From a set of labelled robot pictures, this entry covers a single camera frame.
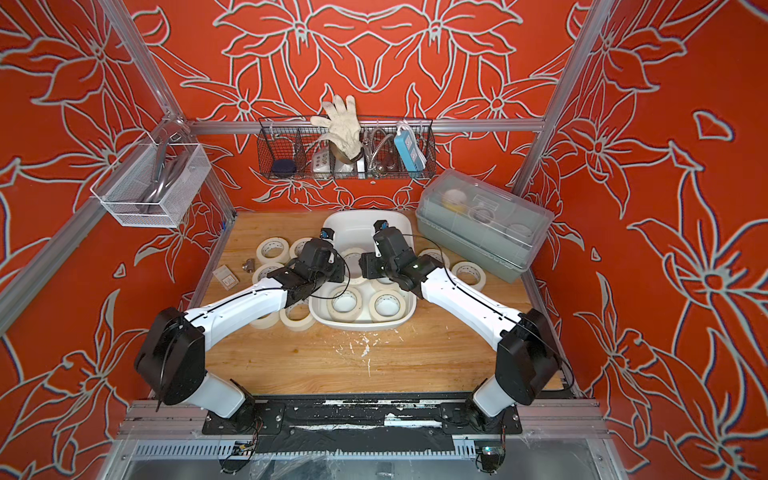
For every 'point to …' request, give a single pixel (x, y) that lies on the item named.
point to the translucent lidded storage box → (484, 226)
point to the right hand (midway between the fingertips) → (361, 259)
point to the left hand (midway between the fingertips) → (343, 258)
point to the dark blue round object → (283, 166)
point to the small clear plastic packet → (226, 277)
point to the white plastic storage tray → (354, 229)
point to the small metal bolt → (249, 265)
